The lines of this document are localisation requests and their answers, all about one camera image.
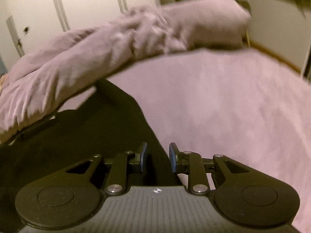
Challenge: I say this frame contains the purple bed sheet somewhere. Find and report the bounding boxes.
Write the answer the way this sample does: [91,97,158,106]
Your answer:
[58,47,311,231]

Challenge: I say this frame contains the black knit sweater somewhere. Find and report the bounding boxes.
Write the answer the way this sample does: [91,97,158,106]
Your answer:
[1,79,181,232]

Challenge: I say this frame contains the purple crumpled duvet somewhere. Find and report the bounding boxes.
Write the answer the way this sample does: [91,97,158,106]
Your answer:
[1,0,251,143]

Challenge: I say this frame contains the white wardrobe doors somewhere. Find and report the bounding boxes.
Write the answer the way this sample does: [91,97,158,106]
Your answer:
[1,0,160,70]

